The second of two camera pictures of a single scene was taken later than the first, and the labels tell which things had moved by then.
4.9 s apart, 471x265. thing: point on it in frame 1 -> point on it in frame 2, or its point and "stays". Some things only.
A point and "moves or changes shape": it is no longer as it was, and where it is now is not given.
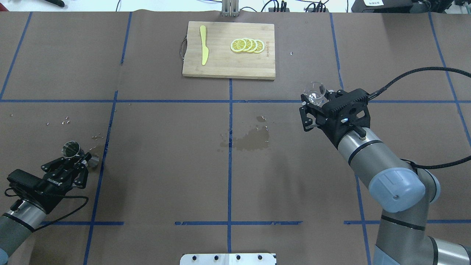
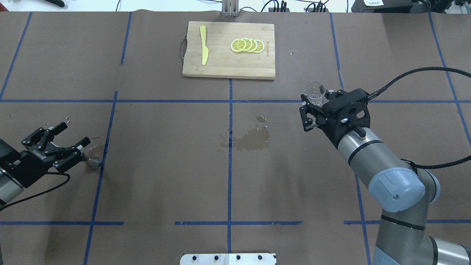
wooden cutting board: (222, 62) stays
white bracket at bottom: (227, 259) stays
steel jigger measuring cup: (71, 149) moves or changes shape
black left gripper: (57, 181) -> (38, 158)
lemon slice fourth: (261, 46) stays
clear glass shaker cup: (315, 92) stays
